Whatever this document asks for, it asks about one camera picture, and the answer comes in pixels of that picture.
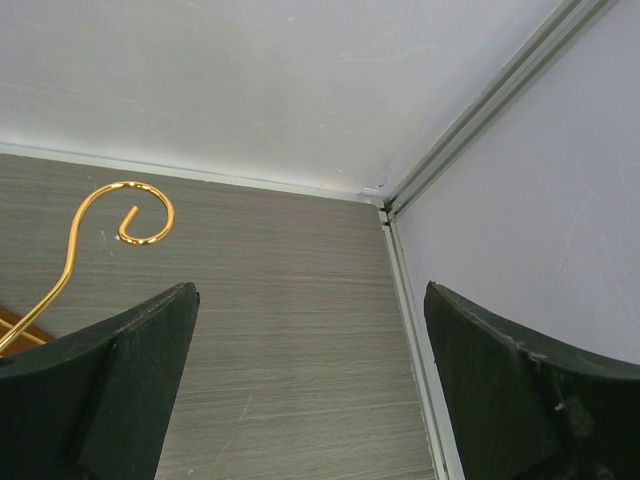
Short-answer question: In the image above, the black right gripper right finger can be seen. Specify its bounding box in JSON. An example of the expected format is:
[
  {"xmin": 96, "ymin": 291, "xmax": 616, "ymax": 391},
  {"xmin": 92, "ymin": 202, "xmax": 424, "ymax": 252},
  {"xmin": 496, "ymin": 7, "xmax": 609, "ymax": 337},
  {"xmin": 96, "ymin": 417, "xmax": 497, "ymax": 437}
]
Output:
[{"xmin": 424, "ymin": 282, "xmax": 639, "ymax": 479}]

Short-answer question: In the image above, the gold wire wine glass rack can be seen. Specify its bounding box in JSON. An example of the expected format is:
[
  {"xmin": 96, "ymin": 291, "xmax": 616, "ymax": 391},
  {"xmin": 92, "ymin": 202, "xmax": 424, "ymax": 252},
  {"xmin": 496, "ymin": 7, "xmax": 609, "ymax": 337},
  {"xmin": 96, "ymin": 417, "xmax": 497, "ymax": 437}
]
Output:
[{"xmin": 1, "ymin": 180, "xmax": 176, "ymax": 353}]

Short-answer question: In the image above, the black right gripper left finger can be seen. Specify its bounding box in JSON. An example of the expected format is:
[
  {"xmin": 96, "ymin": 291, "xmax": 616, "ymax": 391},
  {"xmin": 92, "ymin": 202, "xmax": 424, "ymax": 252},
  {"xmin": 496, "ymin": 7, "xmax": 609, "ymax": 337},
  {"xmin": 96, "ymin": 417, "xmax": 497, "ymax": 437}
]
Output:
[{"xmin": 1, "ymin": 282, "xmax": 200, "ymax": 479}]

